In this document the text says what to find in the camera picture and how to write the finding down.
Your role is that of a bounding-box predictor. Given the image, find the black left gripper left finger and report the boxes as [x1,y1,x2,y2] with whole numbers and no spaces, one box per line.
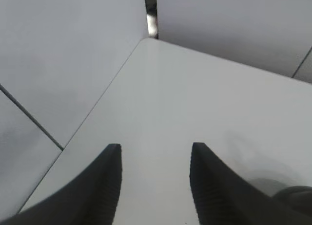
[1,144,122,225]

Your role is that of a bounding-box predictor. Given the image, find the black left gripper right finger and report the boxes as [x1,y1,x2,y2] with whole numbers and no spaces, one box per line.
[190,143,312,225]

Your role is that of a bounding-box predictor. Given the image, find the black cast iron teapot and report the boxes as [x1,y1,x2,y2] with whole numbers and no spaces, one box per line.
[273,186,312,217]

